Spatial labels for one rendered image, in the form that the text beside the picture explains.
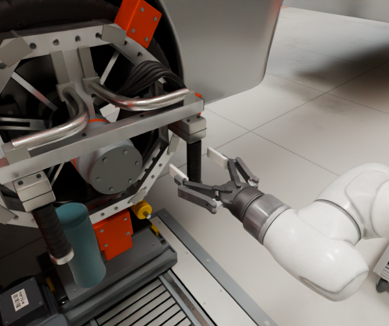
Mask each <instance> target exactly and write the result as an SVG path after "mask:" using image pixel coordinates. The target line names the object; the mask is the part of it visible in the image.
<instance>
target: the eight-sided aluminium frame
mask: <svg viewBox="0 0 389 326"><path fill-rule="evenodd" d="M126 32H127V31H126V30H123V29H122V28H121V27H120V26H118V25H117V24H116V23H114V22H112V21H109V20H106V19H98V20H94V19H92V21H84V22H78V23H69V24H64V25H54V26H49V27H40V28H31V29H26V30H17V31H14V30H11V31H10V32H2V33H0V94H1V92H2V90H3V89H4V87H5V85H6V83H7V82H8V80H9V79H10V77H11V75H12V73H13V72H14V70H15V69H16V67H17V65H18V63H19V62H20V60H23V59H27V58H33V57H38V56H44V55H48V54H50V52H56V51H60V50H61V51H62V52H66V51H70V50H77V49H78V47H84V46H89V47H94V46H99V45H105V44H110V45H111V46H112V47H113V48H115V49H116V50H117V51H119V53H121V54H122V55H123V56H125V57H126V58H127V59H128V60H130V61H131V62H132V63H134V64H135V65H136V66H137V65H138V64H140V63H142V62H143V61H146V60H151V61H158V62H160V61H159V60H157V59H156V58H155V57H154V56H153V55H151V54H150V53H149V52H148V51H147V50H146V49H145V48H144V47H143V46H142V45H140V44H139V43H137V42H136V41H135V40H133V39H131V38H129V37H127V36H126ZM53 43H57V44H55V45H54V44H53ZM165 82H166V81H165V80H164V78H160V79H159V80H157V81H156V82H155V95H156V96H158V95H162V94H165V93H167V92H166V91H164V90H163V83H165ZM179 139H180V137H179V136H177V135H176V134H175V133H173V132H172V131H170V130H169V129H168V124H167V125H164V126H162V127H159V137H158V139H157V140H156V142H155V143H154V145H153V146H152V148H151V149H150V151H149V152H148V154H147V155H146V157H145V158H144V160H143V161H142V169H141V172H140V175H139V176H138V178H137V179H136V181H135V182H134V183H133V184H132V185H131V186H130V187H128V188H126V189H125V190H123V191H121V192H118V193H114V194H105V195H102V196H100V197H97V198H95V199H93V200H91V201H89V202H86V203H84V205H85V206H86V207H87V209H88V213H89V217H90V220H91V222H92V224H94V223H97V222H99V221H101V220H103V219H105V218H107V217H109V216H111V215H113V214H115V213H117V212H119V211H121V210H123V209H126V208H128V207H130V206H132V205H136V203H138V202H140V201H141V200H142V199H143V198H144V197H145V196H146V195H147V192H148V191H149V189H150V188H151V186H152V185H153V183H154V182H155V180H156V179H157V177H158V176H159V174H160V173H161V171H162V170H163V168H164V167H165V165H166V164H167V162H168V161H169V159H170V158H171V156H172V155H173V153H174V152H176V149H177V147H178V146H179ZM0 223H3V224H14V225H20V226H29V227H34V228H38V225H37V224H36V221H35V219H34V217H33V215H32V213H31V211H29V212H26V211H25V209H24V207H23V205H22V204H21V202H20V200H19V199H15V198H11V197H6V196H3V194H2V193H1V191H0Z"/></svg>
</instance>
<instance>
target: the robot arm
mask: <svg viewBox="0 0 389 326"><path fill-rule="evenodd" d="M207 157H208V158H210V159H211V160H213V161H214V162H215V163H217V164H219V165H220V166H221V167H222V168H224V169H227V167H228V172H229V174H230V179H231V180H230V181H228V182H227V183H226V184H222V185H220V186H217V185H214V186H209V185H206V184H200V183H196V182H190V181H188V177H187V176H186V175H185V174H183V173H182V172H181V171H179V170H178V169H177V168H176V167H175V166H174V165H173V164H169V174H170V175H171V176H172V177H173V178H174V182H175V183H176V184H177V185H178V187H177V191H178V197H180V198H182V199H185V200H187V201H190V202H192V203H194V204H196V205H198V206H201V207H203V208H206V209H207V210H208V211H209V212H210V213H211V214H216V213H217V210H218V209H220V208H221V207H224V208H227V209H228V210H229V211H230V213H231V214H232V215H233V216H234V217H235V218H236V219H238V220H239V221H240V222H241V223H243V228H244V229H245V231H247V232H248V233H249V234H250V235H251V236H253V238H255V239H256V240H257V241H258V242H259V243H260V244H261V245H263V246H264V247H265V248H266V249H268V251H269V252H270V254H271V255H272V257H273V258H274V260H275V261H276V262H277V263H278V264H279V265H280V266H281V267H282V268H283V269H284V270H285V271H287V272H288V273H289V274H290V275H292V276H293V277H294V278H295V279H297V280H298V281H299V282H301V283H302V284H303V285H305V286H306V287H308V288H310V289H311V290H312V291H314V292H316V293H317V294H319V295H321V296H322V297H324V298H326V299H328V300H330V301H334V302H338V301H344V300H346V299H348V298H349V297H351V296H352V295H354V293H356V291H358V289H359V288H360V287H361V285H362V284H363V282H364V280H365V279H366V278H367V276H368V274H369V268H368V265H367V264H366V262H365V260H364V258H363V256H362V254H361V253H360V252H359V251H358V250H357V249H356V248H355V245H356V244H357V243H358V242H359V241H360V240H361V239H364V240H368V239H375V238H386V239H389V167H388V166H385V165H383V164H378V163H366V164H361V165H358V166H355V167H353V168H351V169H349V170H347V171H345V172H344V173H343V174H341V175H340V176H339V177H337V178H336V179H335V180H334V181H332V182H331V183H330V184H329V185H328V186H326V187H325V188H324V189H323V190H322V191H321V192H320V194H319V195H318V197H317V198H316V199H315V200H314V201H313V202H312V203H311V204H310V205H308V206H306V207H305V208H302V209H300V210H298V211H296V210H294V209H292V208H291V207H290V206H289V205H286V204H285V203H284V202H282V201H281V200H279V199H277V198H276V197H275V196H274V195H271V194H264V193H263V192H261V191H260V190H259V189H258V185H259V181H260V180H259V178H258V177H256V176H255V175H253V174H252V172H251V171H250V170H249V168H248V167H247V166H246V165H245V163H244V162H243V161H242V159H241V158H240V157H236V158H235V159H233V158H228V157H227V156H225V155H224V154H220V153H218V152H217V151H216V150H214V149H212V148H211V147H210V146H209V147H207ZM236 169H237V170H238V171H239V173H240V174H241V176H242V177H243V178H244V180H245V182H246V183H244V182H241V181H240V179H239V175H238V173H237V171H236ZM217 191H218V195H216V193H217Z"/></svg>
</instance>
